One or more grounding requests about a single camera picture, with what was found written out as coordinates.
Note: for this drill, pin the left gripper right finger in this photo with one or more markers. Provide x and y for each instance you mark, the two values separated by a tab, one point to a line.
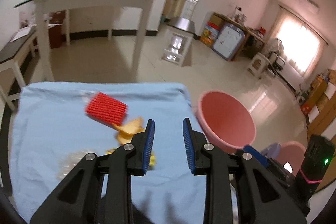
188	139

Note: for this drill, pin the red foam fruit net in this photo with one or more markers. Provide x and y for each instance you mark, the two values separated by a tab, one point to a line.
106	109

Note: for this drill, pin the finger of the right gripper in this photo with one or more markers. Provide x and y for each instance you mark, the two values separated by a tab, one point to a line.
257	155

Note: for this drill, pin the colourful cardboard box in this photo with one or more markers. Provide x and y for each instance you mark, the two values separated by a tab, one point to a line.
209	34

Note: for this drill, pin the kids drawing board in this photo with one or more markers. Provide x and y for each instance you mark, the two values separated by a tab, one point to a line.
228	41

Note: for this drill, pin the orange peel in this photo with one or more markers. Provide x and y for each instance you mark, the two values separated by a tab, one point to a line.
128	130

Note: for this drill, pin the purple plastic stool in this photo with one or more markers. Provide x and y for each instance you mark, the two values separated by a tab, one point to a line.
272	151

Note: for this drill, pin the yellow snack wrapper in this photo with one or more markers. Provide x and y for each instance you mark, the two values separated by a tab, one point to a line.
152	162

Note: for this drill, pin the office chair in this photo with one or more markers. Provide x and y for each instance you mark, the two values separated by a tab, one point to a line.
273	50

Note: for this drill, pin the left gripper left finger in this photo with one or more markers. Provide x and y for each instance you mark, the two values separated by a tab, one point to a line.
148	145

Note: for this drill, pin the white stool dark top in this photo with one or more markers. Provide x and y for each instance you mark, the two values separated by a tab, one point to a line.
178	37

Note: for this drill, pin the white table glass top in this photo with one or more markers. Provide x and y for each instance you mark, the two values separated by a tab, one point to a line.
48	6

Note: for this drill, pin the white plastic stool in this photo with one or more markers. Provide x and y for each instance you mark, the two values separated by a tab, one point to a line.
258	65

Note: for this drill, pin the pink plastic trash bucket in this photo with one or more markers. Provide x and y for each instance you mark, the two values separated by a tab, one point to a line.
225	121

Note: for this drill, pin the clear plastic film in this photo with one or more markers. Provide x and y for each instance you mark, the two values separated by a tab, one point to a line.
69	162

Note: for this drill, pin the white bench dark top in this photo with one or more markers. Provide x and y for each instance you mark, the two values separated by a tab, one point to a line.
14	51

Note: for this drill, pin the wooden desk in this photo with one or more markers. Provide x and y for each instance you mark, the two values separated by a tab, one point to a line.
250	35

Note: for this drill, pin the light blue table cloth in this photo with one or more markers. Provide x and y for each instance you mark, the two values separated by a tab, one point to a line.
51	124

